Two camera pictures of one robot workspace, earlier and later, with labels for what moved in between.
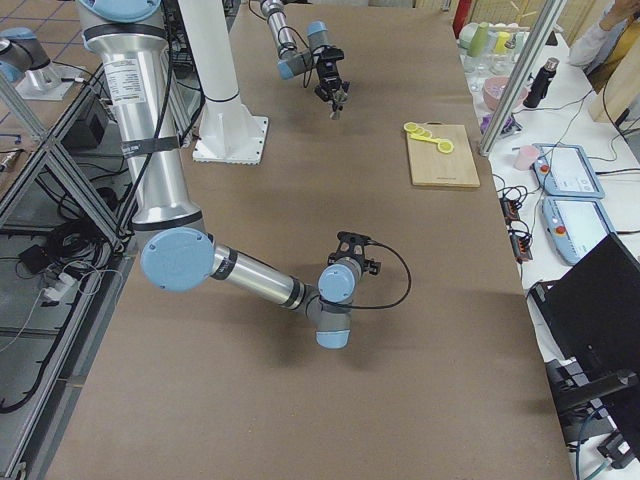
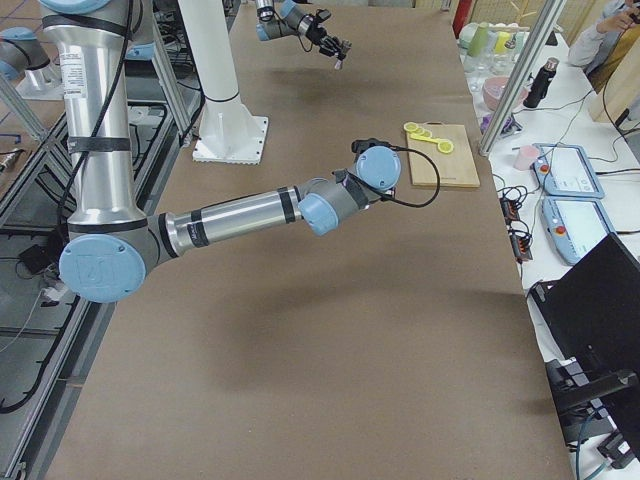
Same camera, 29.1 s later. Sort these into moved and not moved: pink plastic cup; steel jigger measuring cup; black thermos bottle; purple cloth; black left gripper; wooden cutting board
Moved: black left gripper; steel jigger measuring cup
Not moved: black thermos bottle; purple cloth; pink plastic cup; wooden cutting board
